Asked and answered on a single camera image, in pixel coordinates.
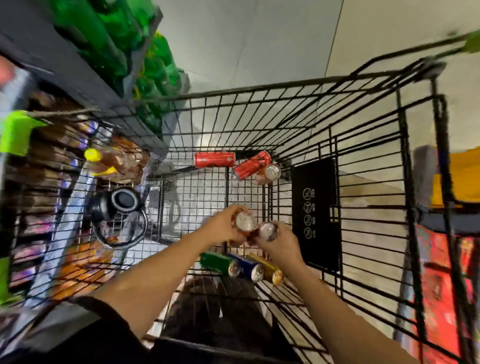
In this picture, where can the person's left hand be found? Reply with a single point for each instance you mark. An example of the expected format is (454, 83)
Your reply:
(219, 230)

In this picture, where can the person's right hand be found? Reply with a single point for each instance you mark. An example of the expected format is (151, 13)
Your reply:
(287, 251)

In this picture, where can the red soda can figure print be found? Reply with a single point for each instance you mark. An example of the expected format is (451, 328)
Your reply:
(268, 231)

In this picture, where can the orange soda can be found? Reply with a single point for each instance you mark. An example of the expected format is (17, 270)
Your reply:
(245, 222)

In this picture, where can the cans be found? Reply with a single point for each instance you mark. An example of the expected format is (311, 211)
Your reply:
(214, 159)

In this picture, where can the grey metal shelf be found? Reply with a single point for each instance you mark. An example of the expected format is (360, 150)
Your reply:
(56, 60)

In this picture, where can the person's right forearm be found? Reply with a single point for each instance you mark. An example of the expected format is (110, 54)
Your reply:
(337, 322)

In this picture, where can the person's left forearm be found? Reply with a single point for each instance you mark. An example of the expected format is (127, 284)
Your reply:
(150, 277)

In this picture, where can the person's dark trousers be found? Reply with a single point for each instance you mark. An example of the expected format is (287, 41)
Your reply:
(217, 315)

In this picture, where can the black headphones in cart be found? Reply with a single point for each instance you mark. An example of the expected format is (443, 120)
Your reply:
(123, 200)

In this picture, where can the amber bottle yellow cap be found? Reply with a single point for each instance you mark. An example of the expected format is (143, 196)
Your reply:
(112, 161)

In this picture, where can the row of orange drink bottles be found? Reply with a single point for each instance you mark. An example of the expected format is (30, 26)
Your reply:
(82, 270)

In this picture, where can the red box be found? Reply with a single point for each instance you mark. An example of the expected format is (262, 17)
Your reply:
(438, 292)

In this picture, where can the orange yellow box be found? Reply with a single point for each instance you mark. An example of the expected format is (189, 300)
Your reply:
(459, 176)

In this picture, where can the rows of large green bottles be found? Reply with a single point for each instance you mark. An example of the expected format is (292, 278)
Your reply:
(108, 26)

